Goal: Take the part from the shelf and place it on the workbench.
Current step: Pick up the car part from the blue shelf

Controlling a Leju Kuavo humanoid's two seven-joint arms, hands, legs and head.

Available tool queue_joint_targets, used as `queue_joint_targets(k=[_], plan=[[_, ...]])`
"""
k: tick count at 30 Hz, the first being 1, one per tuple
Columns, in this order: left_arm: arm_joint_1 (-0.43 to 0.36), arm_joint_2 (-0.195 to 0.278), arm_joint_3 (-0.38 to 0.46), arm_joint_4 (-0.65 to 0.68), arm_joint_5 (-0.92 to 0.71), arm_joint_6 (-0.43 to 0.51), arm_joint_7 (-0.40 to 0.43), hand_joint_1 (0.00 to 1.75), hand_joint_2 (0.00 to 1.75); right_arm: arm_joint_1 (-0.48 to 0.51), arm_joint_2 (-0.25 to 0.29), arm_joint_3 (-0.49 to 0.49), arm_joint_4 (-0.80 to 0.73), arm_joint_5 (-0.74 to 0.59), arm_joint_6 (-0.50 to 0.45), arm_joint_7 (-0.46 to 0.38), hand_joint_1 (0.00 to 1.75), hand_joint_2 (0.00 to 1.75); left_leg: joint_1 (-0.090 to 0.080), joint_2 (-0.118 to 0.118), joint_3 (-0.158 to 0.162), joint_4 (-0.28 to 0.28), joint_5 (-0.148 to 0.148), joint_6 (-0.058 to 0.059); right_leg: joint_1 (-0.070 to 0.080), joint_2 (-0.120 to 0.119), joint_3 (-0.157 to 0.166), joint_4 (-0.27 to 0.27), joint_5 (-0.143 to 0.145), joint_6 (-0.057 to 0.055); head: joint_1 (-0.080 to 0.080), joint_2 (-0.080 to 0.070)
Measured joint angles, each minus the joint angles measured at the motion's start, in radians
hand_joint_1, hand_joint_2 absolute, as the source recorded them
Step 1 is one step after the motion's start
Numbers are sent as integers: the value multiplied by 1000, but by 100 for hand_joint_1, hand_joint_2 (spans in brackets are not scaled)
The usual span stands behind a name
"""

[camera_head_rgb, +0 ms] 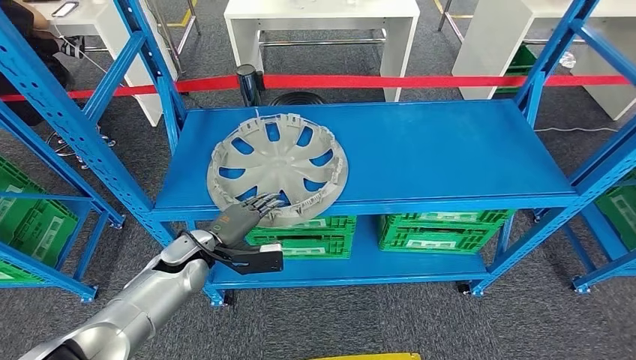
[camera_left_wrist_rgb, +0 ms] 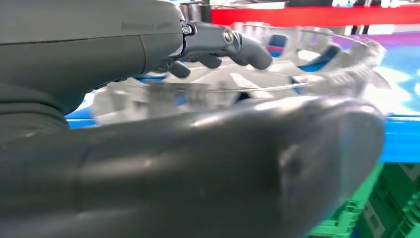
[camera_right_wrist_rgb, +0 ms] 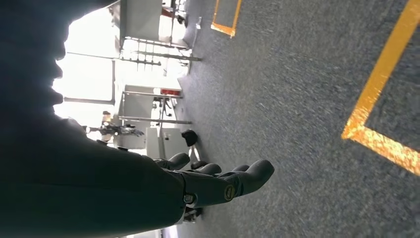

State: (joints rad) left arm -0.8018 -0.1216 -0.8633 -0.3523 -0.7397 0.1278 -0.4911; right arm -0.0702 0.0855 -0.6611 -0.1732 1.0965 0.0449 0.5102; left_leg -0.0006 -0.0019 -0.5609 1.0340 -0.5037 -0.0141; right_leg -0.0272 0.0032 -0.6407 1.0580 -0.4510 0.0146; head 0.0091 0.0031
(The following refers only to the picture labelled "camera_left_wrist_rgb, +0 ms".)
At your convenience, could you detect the blue steel shelf rack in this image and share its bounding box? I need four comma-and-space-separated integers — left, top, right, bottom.
65, 31, 420, 163

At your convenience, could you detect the green plastic crate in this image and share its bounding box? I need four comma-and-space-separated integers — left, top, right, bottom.
308, 162, 420, 238

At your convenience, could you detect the red barrier belt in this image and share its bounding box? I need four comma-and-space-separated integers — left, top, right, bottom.
210, 4, 420, 28

